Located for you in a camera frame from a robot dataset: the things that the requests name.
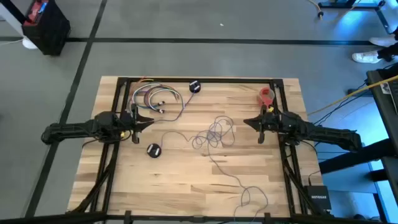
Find black desk frame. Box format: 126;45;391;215
317;0;393;34

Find hanging yellow cable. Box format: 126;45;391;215
307;74;398;116

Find purple network cable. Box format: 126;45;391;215
143;86;175;110

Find orange network cable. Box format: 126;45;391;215
128;75;156;103

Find black network switch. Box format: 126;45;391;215
303;185;333;211

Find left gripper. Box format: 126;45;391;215
121;104;155;144

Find black keyboard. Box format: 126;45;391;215
388;80;398;114

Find black diagonal beam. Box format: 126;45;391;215
318;138;398;175

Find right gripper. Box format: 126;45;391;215
243;105;282;144

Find black equipment case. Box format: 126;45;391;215
21;0;72;57

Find black aluminium table frame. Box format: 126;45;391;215
65;77;335;224

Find yellow extension cable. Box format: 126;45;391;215
307;0;363;20

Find white stand foot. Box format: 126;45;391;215
21;36;39;50

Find red device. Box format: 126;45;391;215
24;0;50;27

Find thin blue cord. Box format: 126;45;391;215
154;90;196;123
157;115;270;223

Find person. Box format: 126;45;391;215
351;26;398;65

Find black desk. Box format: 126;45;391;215
366;68;398;200

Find red tape dispenser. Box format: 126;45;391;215
256;86;276;113

